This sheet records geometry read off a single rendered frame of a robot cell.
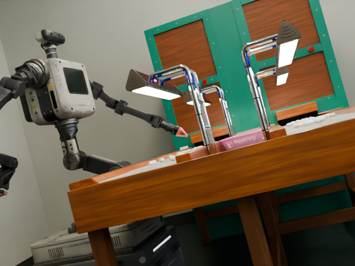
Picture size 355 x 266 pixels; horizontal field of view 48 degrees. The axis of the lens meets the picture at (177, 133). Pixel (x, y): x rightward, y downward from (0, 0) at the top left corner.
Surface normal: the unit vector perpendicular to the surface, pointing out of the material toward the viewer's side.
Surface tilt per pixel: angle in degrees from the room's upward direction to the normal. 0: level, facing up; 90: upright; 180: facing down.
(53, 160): 90
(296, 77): 90
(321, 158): 90
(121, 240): 90
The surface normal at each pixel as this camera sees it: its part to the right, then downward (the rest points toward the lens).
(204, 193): -0.23, 0.03
